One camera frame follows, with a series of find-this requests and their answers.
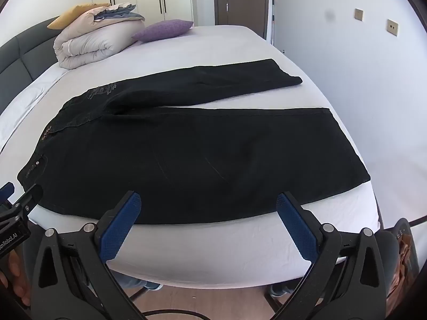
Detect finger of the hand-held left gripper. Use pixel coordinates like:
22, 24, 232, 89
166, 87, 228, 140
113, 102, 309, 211
13, 184, 44, 214
0, 182, 14, 203

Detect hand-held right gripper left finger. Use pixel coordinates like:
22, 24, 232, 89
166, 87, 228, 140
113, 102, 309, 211
28, 191, 148, 320

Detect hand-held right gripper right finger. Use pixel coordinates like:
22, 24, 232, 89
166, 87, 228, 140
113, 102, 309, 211
266, 191, 398, 320

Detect black pants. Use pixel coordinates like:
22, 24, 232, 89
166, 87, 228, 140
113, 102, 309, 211
17, 58, 371, 225

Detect person's left hand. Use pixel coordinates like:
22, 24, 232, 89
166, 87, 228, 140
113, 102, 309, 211
0, 251, 31, 307

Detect person's left leg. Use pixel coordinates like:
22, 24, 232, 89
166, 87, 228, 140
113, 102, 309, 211
117, 268, 164, 291

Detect person's leg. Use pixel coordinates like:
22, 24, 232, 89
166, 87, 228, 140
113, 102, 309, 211
270, 282, 303, 298
117, 268, 164, 291

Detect person's right leg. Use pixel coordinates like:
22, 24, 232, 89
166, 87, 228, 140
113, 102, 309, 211
270, 282, 303, 298

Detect white bed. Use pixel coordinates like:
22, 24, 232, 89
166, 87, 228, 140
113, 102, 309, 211
0, 25, 381, 289

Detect grey padded headboard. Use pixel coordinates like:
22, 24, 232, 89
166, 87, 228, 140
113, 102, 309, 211
0, 16, 64, 101

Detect beige folded duvet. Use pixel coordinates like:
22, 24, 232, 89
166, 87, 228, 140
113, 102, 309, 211
53, 5, 146, 70

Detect yellow pillow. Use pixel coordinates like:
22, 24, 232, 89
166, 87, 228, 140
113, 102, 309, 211
47, 3, 111, 30

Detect purple pillow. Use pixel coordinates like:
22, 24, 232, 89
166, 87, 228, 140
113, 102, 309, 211
131, 19, 194, 43

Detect folded blue clothes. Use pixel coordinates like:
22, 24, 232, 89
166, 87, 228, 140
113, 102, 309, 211
93, 3, 146, 22

